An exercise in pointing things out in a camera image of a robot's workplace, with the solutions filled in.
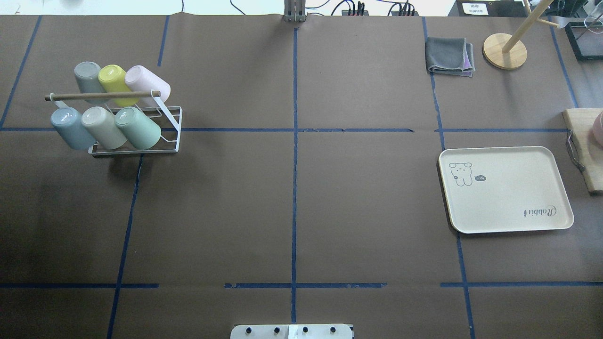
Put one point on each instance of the mint green cup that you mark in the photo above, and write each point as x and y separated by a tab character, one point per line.
139	129

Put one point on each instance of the pink cup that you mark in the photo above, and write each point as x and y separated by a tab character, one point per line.
139	78

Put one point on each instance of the beige cup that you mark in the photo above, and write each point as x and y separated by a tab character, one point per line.
100	123

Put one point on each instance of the yellow cup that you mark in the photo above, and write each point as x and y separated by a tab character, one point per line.
112	78

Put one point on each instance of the cream rabbit tray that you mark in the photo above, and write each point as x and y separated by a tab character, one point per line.
504	189

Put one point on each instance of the grey cup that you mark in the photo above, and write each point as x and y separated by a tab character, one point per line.
86	75

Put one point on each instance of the blue cup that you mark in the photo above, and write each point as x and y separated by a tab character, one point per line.
67	122

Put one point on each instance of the black power strip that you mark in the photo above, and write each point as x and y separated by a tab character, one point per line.
356	8

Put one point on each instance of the grey folded cloth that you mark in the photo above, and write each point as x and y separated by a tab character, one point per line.
451	56

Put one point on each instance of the wooden stand with round base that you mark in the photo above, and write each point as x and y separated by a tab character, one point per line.
506	51

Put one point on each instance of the wooden cutting board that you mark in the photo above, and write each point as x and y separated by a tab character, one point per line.
584	149

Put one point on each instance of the small pink bowl on board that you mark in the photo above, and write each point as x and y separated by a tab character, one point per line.
597	128

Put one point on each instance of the black framed box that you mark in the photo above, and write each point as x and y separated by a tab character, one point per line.
586	43

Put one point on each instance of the white wire cup rack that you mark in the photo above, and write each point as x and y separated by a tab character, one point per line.
168	118

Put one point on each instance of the aluminium frame post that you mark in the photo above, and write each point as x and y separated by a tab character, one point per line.
295	11

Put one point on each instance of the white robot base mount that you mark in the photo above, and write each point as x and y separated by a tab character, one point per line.
293	331

